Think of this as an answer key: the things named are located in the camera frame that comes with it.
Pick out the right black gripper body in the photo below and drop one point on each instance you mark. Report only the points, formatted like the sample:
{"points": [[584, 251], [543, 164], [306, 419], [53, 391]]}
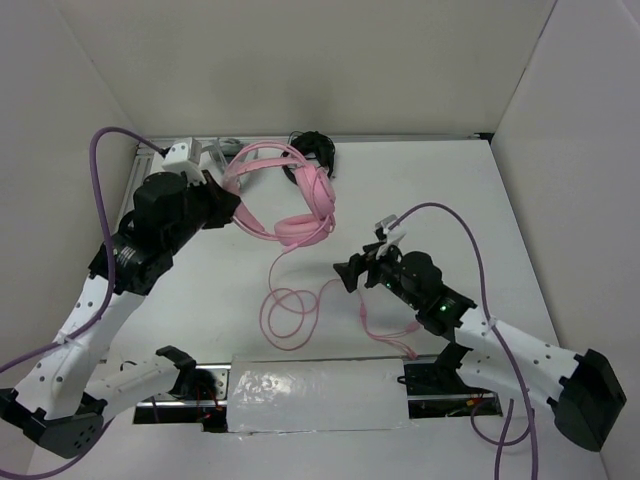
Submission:
{"points": [[386, 270]]}

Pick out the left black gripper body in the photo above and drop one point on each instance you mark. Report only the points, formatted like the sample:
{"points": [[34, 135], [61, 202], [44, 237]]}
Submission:
{"points": [[198, 211]]}

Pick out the pink headphones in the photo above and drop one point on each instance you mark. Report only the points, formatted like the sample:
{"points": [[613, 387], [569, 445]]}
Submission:
{"points": [[285, 199]]}

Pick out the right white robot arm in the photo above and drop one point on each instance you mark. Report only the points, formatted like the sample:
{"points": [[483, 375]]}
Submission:
{"points": [[581, 391]]}

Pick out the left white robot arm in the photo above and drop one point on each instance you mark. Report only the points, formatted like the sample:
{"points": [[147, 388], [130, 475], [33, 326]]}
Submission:
{"points": [[59, 405]]}

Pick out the grey white headphones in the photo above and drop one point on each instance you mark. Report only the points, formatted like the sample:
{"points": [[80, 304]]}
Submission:
{"points": [[222, 151]]}

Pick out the black headphones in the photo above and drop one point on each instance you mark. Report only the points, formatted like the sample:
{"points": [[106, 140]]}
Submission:
{"points": [[316, 146]]}

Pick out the white taped cover plate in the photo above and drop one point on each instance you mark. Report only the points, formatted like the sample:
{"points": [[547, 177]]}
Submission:
{"points": [[316, 396]]}

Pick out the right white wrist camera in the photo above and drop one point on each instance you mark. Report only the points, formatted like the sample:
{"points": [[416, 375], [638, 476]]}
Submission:
{"points": [[389, 234]]}

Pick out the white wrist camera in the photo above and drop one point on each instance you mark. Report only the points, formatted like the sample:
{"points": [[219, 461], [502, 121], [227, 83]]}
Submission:
{"points": [[183, 157], [389, 234]]}

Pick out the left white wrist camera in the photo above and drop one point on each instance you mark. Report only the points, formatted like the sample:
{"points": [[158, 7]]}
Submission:
{"points": [[183, 157]]}

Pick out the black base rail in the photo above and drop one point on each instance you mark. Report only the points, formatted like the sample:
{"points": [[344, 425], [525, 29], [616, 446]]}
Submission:
{"points": [[205, 404]]}

